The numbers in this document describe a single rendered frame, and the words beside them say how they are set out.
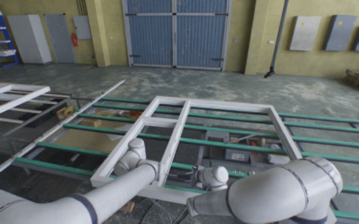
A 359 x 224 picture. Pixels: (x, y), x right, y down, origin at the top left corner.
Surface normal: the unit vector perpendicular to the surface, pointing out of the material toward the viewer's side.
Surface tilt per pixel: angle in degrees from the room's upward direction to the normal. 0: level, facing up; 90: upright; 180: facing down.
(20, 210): 16
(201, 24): 90
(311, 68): 90
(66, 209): 33
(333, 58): 90
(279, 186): 25
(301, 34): 90
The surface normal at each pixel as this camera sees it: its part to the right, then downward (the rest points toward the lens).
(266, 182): -0.41, -0.73
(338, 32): -0.20, 0.46
